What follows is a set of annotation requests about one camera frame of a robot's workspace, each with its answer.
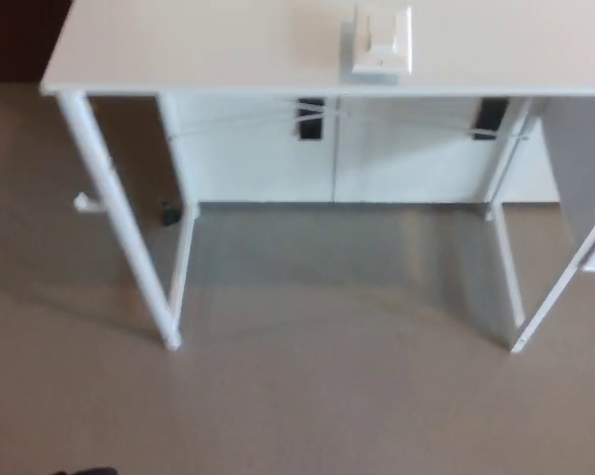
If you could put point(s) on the white cylindrical peg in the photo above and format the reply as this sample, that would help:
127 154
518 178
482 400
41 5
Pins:
86 204

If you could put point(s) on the small black floor object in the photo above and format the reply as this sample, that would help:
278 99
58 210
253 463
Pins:
168 214

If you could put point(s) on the white metal table leg frame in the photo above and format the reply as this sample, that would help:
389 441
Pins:
113 198
550 302

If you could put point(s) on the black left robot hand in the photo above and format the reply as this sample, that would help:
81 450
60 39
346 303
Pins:
89 471

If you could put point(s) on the white rocker light switch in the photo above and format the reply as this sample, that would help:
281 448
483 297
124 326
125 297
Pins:
383 44

